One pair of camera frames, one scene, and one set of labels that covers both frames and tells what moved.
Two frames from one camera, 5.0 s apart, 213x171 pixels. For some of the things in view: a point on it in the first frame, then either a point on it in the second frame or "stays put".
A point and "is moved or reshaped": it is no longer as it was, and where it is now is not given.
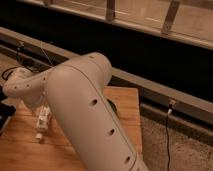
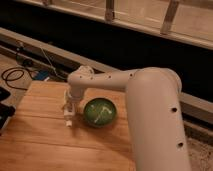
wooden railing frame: x=190 y=21 stays put
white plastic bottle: x=43 y=119 is moved or reshaped
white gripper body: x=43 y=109 → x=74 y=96
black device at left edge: x=6 y=110 stays put
